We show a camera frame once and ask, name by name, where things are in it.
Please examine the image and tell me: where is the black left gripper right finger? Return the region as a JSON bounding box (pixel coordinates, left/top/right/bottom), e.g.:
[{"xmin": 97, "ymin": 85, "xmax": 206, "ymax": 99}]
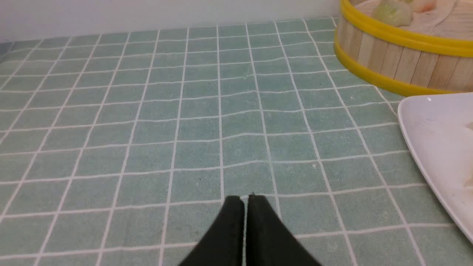
[{"xmin": 245, "ymin": 195, "xmax": 321, "ymax": 266}]

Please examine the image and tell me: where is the green checkered tablecloth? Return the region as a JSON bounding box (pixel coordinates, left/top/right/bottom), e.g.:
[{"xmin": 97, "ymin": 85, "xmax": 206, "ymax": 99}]
[{"xmin": 0, "ymin": 17, "xmax": 472, "ymax": 266}]

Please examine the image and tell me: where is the green steamed dumpling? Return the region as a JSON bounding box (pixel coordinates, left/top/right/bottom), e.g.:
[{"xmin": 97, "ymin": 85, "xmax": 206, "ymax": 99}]
[{"xmin": 371, "ymin": 0, "xmax": 414, "ymax": 27}]

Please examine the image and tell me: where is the wooden steamer with yellow bands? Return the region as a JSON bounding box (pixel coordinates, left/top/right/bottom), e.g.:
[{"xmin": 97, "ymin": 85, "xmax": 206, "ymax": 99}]
[{"xmin": 333, "ymin": 0, "xmax": 473, "ymax": 96}]

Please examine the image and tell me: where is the white square plate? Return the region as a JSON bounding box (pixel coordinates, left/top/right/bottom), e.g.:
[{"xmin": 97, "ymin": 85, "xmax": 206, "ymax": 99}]
[{"xmin": 397, "ymin": 92, "xmax": 473, "ymax": 241}]

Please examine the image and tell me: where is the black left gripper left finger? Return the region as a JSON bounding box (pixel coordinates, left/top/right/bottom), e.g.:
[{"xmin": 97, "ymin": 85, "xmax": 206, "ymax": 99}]
[{"xmin": 179, "ymin": 196, "xmax": 245, "ymax": 266}]

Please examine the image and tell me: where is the white steamer liner cloth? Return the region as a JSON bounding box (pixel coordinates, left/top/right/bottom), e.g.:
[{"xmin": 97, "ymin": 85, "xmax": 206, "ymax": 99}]
[{"xmin": 354, "ymin": 0, "xmax": 473, "ymax": 40}]

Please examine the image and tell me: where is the pink steamed dumpling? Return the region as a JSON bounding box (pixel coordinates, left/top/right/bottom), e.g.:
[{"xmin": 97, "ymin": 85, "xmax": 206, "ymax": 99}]
[{"xmin": 409, "ymin": 0, "xmax": 437, "ymax": 13}]

